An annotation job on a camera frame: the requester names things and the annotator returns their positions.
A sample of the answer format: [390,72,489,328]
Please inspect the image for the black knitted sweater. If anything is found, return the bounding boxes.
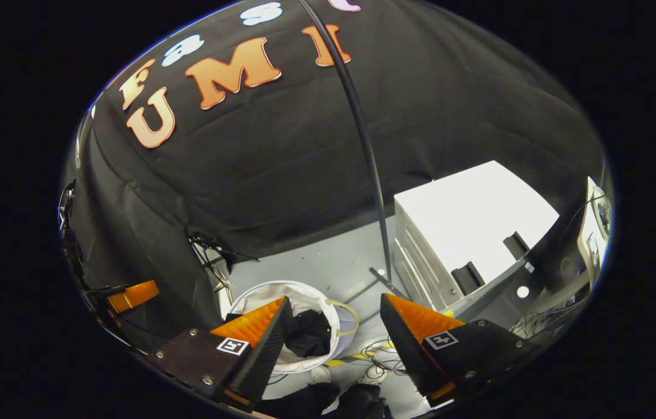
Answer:
[284,310,333,357]

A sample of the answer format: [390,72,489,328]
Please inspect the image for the black backdrop cloth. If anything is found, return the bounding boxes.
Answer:
[63,0,605,332]

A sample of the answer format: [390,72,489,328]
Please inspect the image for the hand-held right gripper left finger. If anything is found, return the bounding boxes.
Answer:
[148,296,295,413]

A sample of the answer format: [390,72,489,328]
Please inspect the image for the black stand legs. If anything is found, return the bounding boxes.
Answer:
[188,232,259,292]

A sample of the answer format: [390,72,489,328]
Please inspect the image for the white cabinet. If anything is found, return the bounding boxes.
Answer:
[393,161,560,312]

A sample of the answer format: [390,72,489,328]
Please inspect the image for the dark cloth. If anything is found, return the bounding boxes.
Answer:
[258,382,341,419]
[334,384,394,419]

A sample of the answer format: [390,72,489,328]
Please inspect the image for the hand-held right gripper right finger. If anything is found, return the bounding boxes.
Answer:
[379,293,538,408]

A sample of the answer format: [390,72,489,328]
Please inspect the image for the black clothes rack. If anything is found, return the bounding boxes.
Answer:
[296,0,413,326]

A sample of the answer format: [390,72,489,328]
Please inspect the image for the tangle of floor cables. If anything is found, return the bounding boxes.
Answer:
[328,335,416,382]

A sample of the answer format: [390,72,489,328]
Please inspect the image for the tangle of thin cables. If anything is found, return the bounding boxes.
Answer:
[508,308,587,341]

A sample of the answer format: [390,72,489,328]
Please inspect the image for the black bracket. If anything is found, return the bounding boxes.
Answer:
[502,232,532,260]
[450,262,486,296]

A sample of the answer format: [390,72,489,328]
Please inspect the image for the grey metal frame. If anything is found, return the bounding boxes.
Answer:
[447,221,596,326]

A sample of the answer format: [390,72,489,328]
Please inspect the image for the white laundry hamper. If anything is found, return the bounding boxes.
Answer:
[228,281,359,374]

